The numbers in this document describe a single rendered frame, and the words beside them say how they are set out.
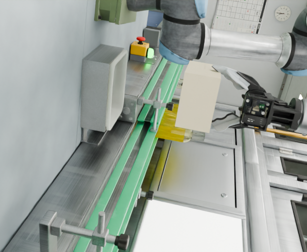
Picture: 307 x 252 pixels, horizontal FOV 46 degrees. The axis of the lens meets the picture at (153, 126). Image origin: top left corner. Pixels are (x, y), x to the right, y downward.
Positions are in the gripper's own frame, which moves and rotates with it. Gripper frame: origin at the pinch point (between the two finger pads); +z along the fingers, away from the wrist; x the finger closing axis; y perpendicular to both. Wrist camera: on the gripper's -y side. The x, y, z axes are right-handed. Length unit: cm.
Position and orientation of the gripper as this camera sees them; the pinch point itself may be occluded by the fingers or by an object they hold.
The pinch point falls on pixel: (205, 95)
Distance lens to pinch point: 83.6
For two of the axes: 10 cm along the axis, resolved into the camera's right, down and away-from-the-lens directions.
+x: -1.5, 9.3, 3.5
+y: -1.7, 3.2, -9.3
